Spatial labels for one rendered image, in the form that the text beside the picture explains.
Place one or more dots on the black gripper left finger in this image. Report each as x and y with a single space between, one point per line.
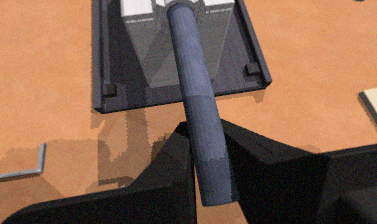
164 193

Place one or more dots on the blue-grey cylinder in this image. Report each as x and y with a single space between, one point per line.
216 180

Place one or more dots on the grey l-shaped hex key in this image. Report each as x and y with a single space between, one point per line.
40 165

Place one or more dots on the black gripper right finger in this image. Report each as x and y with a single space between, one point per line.
283 184

